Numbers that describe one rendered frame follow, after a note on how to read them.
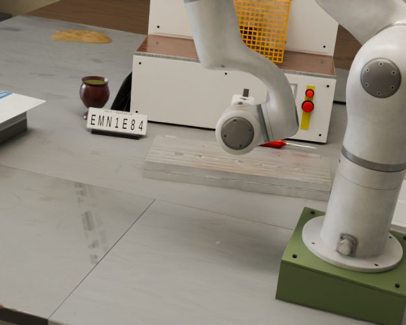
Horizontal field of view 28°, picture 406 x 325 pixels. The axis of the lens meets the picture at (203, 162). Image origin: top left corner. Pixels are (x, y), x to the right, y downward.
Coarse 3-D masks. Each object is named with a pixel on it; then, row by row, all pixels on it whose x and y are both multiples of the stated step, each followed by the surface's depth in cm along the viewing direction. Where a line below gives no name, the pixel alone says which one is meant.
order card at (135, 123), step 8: (88, 112) 215; (96, 112) 215; (104, 112) 214; (112, 112) 214; (120, 112) 214; (128, 112) 214; (88, 120) 215; (96, 120) 214; (104, 120) 214; (112, 120) 214; (120, 120) 214; (128, 120) 214; (136, 120) 214; (144, 120) 214; (96, 128) 214; (104, 128) 214; (112, 128) 214; (120, 128) 214; (128, 128) 214; (136, 128) 214; (144, 128) 214
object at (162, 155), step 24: (168, 144) 201; (192, 144) 203; (216, 144) 204; (168, 168) 191; (192, 168) 190; (216, 168) 190; (240, 168) 191; (264, 168) 193; (288, 168) 194; (312, 168) 196
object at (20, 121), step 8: (24, 112) 210; (8, 120) 204; (16, 120) 207; (24, 120) 211; (0, 128) 201; (8, 128) 204; (16, 128) 208; (24, 128) 211; (0, 136) 202; (8, 136) 205
